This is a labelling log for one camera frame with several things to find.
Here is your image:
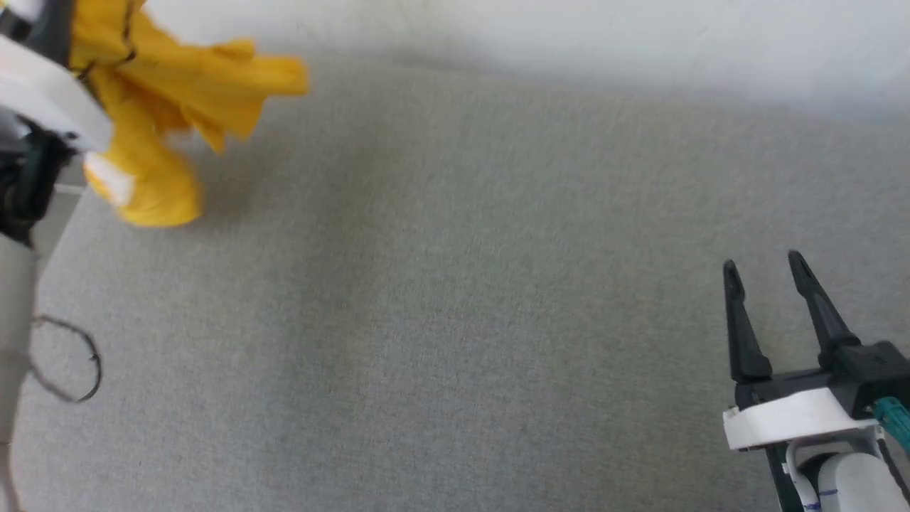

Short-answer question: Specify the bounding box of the yellow cartoon face t-shirt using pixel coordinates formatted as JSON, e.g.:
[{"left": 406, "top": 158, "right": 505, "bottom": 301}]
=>
[{"left": 68, "top": 0, "right": 311, "bottom": 228}]

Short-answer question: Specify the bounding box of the teal right cable connector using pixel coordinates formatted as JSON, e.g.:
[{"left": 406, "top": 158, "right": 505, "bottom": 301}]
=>
[{"left": 872, "top": 397, "right": 910, "bottom": 454}]

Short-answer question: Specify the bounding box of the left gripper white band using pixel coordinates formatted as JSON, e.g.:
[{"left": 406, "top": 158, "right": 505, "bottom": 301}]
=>
[{"left": 0, "top": 0, "right": 116, "bottom": 154}]

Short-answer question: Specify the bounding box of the grey fabric sofa cushion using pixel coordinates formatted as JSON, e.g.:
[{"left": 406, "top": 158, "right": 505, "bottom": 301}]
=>
[{"left": 0, "top": 53, "right": 910, "bottom": 512}]

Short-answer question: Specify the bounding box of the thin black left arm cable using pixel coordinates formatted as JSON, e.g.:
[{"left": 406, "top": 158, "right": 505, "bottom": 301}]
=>
[{"left": 27, "top": 316, "right": 105, "bottom": 404}]

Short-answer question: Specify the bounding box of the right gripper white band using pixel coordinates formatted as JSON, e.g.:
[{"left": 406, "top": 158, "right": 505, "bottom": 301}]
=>
[{"left": 723, "top": 250, "right": 883, "bottom": 453}]

